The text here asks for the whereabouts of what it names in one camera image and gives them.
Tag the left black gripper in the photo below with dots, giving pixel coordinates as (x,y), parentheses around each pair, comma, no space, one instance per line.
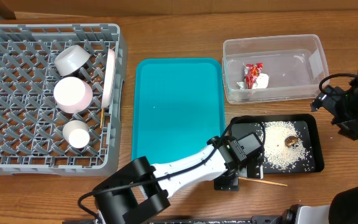
(226,182)

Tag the red snack wrapper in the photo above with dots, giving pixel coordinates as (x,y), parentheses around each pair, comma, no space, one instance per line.
(251,73)

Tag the grey bowl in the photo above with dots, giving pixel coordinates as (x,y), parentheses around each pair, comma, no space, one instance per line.
(71,59)

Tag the black rectangular tray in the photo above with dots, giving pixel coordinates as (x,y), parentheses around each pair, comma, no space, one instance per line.
(256,123)

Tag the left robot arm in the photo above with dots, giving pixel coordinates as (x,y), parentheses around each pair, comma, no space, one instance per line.
(140,190)

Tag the grey plastic dish rack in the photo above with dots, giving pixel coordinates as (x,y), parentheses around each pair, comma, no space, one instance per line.
(31,124)

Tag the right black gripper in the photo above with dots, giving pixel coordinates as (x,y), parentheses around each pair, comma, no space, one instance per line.
(355,129)

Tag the wooden chopstick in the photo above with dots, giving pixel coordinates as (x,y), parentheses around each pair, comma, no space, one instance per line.
(263,181)
(102,118)

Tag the white napkin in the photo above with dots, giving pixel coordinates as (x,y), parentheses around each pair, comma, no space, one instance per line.
(259,82)

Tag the clear plastic bin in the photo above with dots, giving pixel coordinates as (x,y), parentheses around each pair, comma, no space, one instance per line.
(295,65)

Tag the white rice pile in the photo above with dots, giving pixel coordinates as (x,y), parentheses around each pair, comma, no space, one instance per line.
(281,159)

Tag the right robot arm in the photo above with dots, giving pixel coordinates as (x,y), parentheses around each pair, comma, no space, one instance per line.
(344,206)

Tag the pink shallow bowl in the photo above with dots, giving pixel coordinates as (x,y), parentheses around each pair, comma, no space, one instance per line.
(72,95)

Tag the small white cup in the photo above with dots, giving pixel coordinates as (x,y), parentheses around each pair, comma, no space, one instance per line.
(76,133)

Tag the teal plastic tray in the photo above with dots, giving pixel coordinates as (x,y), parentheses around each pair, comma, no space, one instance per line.
(178,106)

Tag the white round plate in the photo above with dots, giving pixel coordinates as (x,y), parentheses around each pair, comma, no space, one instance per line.
(108,79)

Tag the brown food piece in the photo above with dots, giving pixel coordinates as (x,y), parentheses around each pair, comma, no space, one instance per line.
(291,141)

